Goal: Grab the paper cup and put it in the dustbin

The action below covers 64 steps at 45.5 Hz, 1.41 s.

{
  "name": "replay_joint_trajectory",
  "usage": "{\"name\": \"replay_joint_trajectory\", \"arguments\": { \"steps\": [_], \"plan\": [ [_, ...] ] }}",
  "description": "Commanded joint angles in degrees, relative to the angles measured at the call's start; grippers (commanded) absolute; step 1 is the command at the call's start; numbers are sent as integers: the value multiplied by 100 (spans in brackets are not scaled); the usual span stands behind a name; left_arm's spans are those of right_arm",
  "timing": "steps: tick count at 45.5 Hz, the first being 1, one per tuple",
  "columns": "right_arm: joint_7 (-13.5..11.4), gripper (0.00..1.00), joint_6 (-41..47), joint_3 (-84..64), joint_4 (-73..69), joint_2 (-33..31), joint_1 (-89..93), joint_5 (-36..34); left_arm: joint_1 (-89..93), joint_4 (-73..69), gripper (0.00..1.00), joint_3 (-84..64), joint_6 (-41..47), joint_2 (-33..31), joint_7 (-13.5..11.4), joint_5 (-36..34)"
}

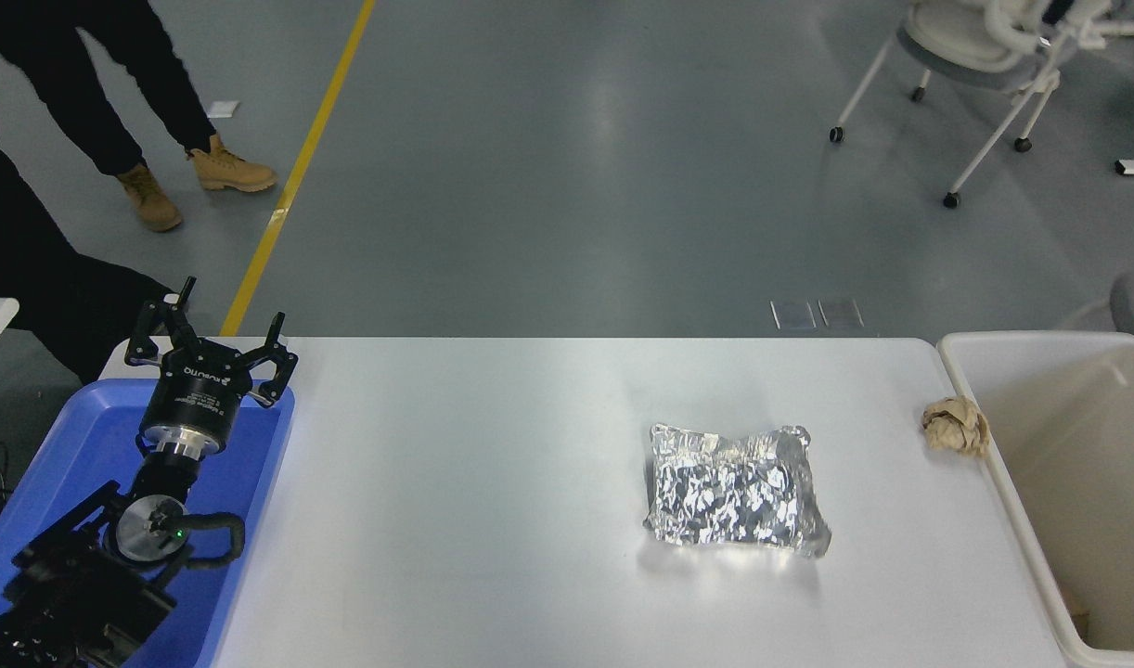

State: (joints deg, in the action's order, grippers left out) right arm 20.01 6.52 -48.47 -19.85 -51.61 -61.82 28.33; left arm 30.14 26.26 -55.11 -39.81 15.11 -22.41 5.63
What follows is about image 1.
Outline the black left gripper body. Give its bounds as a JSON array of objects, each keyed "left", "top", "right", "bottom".
[{"left": 141, "top": 337, "right": 255, "bottom": 439}]

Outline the blue plastic tray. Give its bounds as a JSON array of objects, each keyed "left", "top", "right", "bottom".
[{"left": 0, "top": 376, "right": 297, "bottom": 668}]

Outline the person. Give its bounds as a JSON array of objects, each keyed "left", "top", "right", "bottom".
[
  {"left": 0, "top": 72, "right": 174, "bottom": 383},
  {"left": 0, "top": 0, "right": 278, "bottom": 233}
]

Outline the crumpled silver foil tray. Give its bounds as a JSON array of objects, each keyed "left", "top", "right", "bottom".
[{"left": 643, "top": 423, "right": 833, "bottom": 559}]

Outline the crumpled tan paper ball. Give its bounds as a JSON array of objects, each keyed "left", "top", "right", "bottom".
[{"left": 921, "top": 395, "right": 991, "bottom": 457}]

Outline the white wheeled chair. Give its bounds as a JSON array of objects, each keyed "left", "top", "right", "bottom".
[{"left": 829, "top": 0, "right": 1134, "bottom": 209}]

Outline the large pale plastic bin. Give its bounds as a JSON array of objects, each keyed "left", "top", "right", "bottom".
[{"left": 936, "top": 331, "right": 1134, "bottom": 668}]

